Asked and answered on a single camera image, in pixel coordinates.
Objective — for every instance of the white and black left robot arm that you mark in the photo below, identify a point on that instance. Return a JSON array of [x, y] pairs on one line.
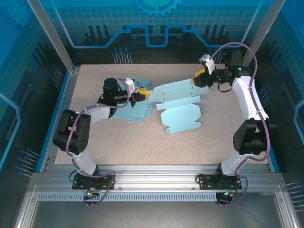
[[99, 116]]

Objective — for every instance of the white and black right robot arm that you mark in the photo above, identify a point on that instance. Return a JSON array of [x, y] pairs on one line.
[[243, 95]]

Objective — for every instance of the green-lit power connector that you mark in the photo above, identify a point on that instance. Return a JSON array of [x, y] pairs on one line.
[[229, 194], [90, 192]]

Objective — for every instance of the blue-edged table side rail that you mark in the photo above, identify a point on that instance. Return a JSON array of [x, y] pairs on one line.
[[275, 166], [67, 95]]

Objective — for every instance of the aluminium corner post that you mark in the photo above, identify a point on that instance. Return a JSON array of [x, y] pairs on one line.
[[260, 35], [52, 35]]

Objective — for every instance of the long aluminium frame rail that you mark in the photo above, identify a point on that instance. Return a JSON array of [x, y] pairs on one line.
[[154, 178]]

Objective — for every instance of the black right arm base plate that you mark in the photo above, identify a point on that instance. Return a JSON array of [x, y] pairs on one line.
[[206, 184]]

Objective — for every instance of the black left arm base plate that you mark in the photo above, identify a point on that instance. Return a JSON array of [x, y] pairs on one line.
[[82, 186]]

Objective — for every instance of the aluminium frame bar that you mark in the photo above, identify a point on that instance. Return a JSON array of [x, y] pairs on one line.
[[26, 211], [286, 211]]

